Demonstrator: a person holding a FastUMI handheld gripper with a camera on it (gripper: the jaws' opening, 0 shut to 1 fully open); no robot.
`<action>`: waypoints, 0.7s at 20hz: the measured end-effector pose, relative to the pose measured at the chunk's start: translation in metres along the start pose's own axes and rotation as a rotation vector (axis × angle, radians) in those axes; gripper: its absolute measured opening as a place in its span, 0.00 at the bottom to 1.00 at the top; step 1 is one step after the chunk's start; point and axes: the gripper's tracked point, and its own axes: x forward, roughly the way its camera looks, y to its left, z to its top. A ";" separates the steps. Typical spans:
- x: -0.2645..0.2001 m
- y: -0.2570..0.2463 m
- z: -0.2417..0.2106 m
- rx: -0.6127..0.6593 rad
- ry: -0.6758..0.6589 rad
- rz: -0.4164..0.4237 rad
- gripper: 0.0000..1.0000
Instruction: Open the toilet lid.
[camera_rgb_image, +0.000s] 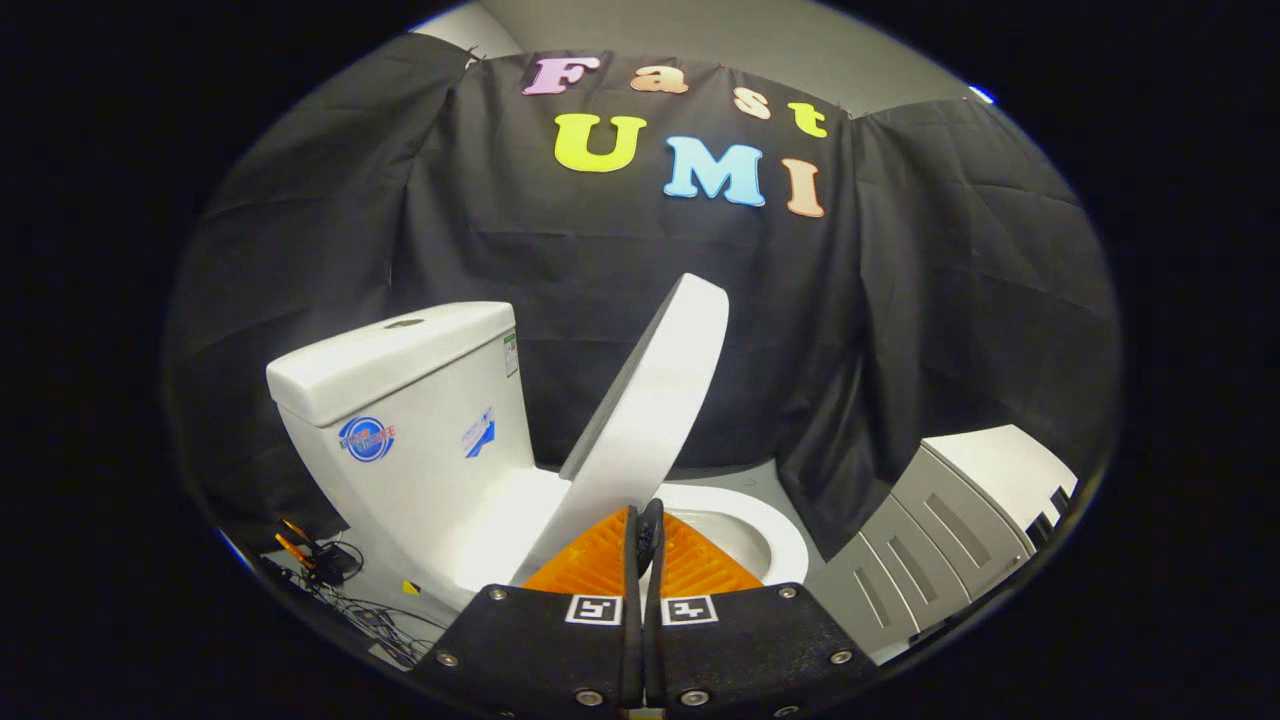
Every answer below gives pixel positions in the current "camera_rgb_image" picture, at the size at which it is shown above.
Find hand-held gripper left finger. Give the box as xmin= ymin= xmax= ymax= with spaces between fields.
xmin=410 ymin=503 xmax=646 ymax=720

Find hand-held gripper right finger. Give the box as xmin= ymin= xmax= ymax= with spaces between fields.
xmin=645 ymin=498 xmax=881 ymax=720

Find white toilet lid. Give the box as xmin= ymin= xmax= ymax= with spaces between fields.
xmin=520 ymin=273 xmax=731 ymax=586

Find white toilet seat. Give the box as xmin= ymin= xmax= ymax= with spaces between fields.
xmin=655 ymin=484 xmax=811 ymax=589

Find white ceramic toilet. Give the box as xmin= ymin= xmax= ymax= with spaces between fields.
xmin=266 ymin=302 xmax=811 ymax=613

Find grey cabinet with white top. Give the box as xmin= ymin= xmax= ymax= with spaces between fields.
xmin=805 ymin=425 xmax=1081 ymax=664

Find black backdrop cloth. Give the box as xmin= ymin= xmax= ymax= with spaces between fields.
xmin=165 ymin=35 xmax=1121 ymax=561

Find black floor cables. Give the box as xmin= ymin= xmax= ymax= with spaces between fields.
xmin=300 ymin=580 xmax=451 ymax=669

